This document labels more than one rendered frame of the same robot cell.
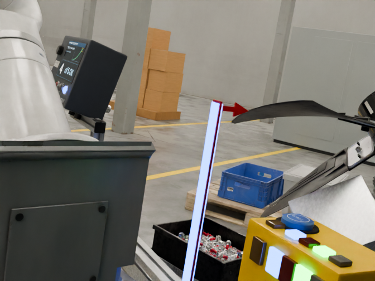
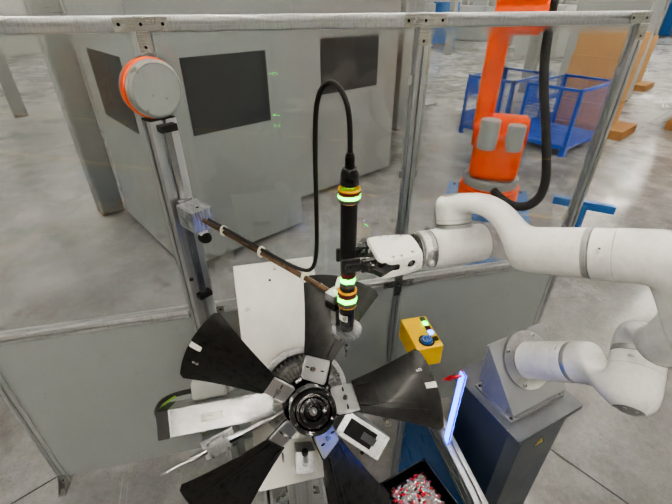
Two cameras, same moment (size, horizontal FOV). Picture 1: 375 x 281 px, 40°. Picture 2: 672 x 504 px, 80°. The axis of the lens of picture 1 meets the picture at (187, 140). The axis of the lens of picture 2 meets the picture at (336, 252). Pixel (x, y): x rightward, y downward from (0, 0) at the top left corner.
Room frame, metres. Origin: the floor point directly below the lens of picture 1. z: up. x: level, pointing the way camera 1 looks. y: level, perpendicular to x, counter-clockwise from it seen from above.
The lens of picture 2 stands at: (1.69, -0.17, 2.10)
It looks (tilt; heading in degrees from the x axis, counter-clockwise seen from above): 33 degrees down; 196
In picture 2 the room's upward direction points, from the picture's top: straight up
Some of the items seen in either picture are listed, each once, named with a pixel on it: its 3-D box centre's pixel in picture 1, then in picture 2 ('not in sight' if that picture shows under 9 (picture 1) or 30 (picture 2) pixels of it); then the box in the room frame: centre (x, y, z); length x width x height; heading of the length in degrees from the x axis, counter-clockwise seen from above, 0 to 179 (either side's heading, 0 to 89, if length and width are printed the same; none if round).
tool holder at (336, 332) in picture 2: not in sight; (343, 313); (1.00, -0.35, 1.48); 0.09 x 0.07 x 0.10; 64
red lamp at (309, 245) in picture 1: (309, 242); not in sight; (0.55, -0.15, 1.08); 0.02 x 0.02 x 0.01; 29
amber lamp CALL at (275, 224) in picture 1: (275, 224); not in sight; (0.60, -0.12, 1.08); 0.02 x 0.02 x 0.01; 29
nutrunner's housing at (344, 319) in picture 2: not in sight; (348, 259); (1.01, -0.34, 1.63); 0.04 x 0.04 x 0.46
